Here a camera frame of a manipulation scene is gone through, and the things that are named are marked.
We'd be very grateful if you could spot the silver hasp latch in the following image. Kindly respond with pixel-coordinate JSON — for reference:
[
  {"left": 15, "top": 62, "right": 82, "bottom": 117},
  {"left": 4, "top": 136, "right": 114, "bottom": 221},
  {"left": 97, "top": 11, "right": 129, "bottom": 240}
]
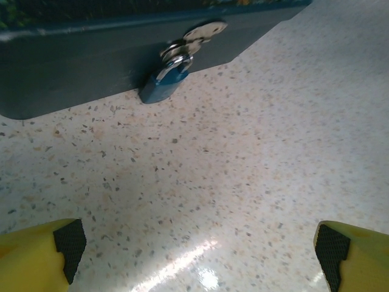
[{"left": 181, "top": 19, "right": 228, "bottom": 55}]

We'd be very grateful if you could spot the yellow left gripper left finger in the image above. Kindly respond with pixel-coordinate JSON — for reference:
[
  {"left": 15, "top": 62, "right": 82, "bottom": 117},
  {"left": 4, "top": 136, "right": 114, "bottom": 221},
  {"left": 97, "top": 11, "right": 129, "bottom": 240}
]
[{"left": 0, "top": 218, "right": 88, "bottom": 292}]

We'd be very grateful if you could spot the starry night print tin box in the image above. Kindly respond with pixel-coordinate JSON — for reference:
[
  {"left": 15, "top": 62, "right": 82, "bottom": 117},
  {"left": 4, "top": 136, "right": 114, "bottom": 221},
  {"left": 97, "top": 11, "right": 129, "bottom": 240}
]
[{"left": 0, "top": 0, "right": 314, "bottom": 120}]

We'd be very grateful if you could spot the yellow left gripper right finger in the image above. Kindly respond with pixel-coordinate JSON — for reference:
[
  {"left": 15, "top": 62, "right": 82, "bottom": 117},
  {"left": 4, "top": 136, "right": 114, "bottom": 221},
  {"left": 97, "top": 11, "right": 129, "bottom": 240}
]
[{"left": 312, "top": 221, "right": 389, "bottom": 292}]

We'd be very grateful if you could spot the blue padlock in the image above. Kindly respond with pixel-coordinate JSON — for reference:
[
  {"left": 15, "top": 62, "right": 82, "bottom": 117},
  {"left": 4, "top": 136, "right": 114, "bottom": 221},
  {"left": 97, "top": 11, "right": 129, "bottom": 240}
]
[{"left": 139, "top": 53, "right": 195, "bottom": 105}]

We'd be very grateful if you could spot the silver key ring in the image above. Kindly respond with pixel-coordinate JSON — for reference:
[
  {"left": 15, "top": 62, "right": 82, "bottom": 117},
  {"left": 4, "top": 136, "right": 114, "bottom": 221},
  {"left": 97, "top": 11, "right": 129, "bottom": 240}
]
[{"left": 160, "top": 41, "right": 187, "bottom": 66}]

